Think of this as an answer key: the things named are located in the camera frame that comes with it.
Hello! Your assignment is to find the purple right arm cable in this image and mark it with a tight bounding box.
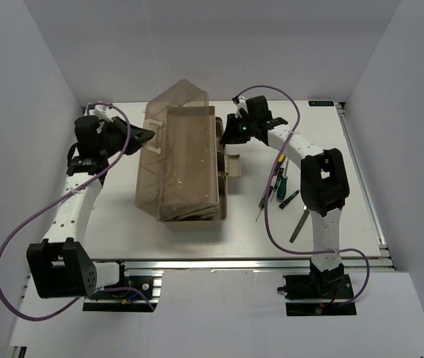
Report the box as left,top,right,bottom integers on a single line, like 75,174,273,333
232,85,371,307

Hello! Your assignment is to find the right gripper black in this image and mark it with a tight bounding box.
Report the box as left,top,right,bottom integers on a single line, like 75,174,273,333
221,114,257,145

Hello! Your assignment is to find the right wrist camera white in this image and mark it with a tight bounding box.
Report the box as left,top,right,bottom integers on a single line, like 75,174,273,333
232,96,248,118

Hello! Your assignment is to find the beige cantilever toolbox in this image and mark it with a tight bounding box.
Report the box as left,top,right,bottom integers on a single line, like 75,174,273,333
135,79,241,230

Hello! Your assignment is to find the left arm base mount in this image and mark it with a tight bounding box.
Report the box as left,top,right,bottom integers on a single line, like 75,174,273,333
83,271,162,313

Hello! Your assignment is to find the blue label sticker right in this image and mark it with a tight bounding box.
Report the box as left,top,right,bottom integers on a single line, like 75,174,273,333
308,100,335,107

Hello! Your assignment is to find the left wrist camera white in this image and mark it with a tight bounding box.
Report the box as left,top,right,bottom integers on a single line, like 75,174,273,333
84,110,110,122

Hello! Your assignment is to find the small black green precision screwdriver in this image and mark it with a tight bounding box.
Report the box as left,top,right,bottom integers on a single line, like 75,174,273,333
255,166,285,223

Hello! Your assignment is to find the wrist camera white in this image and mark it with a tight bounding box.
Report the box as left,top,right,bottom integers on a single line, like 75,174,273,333
232,96,248,118
84,110,110,122

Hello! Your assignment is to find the blue label sticker left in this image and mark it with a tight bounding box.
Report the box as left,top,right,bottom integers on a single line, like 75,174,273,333
86,103,113,112

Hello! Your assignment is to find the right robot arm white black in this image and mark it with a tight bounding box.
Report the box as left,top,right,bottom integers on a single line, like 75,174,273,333
221,95,349,300

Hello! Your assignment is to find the blue label sticker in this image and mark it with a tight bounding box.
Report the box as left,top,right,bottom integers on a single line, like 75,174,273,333
308,100,335,107
86,103,113,112

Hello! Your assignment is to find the short black green precision screwdriver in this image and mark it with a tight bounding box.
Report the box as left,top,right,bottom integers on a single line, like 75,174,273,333
279,190,300,210

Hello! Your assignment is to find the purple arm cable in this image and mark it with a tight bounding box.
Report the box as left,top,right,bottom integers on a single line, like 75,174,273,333
232,85,371,307
0,102,157,321

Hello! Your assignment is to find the yellow black long screwdriver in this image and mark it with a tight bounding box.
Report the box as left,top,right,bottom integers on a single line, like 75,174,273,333
273,154,285,175

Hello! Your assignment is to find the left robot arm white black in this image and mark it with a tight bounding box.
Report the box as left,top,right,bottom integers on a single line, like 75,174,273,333
26,116,155,298

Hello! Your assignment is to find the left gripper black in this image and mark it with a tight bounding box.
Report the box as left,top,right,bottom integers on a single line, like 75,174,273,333
97,116,154,158

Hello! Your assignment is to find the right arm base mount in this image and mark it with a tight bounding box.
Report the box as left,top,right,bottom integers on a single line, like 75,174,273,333
277,274,357,317

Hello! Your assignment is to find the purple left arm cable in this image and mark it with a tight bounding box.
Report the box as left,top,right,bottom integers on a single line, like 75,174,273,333
0,102,157,321

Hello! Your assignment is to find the large green handle screwdriver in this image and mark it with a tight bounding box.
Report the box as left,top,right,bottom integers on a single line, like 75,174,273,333
276,160,289,201

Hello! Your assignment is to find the yellow black handle file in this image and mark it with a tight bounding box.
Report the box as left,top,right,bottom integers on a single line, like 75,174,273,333
289,207,309,243

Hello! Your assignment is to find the aluminium front rail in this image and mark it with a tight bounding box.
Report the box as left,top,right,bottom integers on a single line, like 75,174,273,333
95,257,395,271

